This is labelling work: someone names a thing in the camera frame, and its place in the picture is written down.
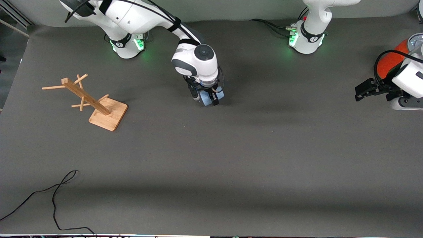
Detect wooden mug tree rack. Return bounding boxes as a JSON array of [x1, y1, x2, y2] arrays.
[[42, 73, 128, 132]]

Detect thin black table cable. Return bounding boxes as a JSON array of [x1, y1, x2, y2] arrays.
[[0, 170, 96, 236]]

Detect black left arm base cables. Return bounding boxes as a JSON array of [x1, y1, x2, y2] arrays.
[[250, 6, 309, 37]]

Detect light blue plastic cup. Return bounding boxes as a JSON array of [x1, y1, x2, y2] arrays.
[[200, 89, 225, 106]]

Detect orange round object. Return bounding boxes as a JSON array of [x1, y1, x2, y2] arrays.
[[377, 39, 411, 80]]

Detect grey metal frame rail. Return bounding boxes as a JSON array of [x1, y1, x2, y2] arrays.
[[0, 0, 33, 27]]

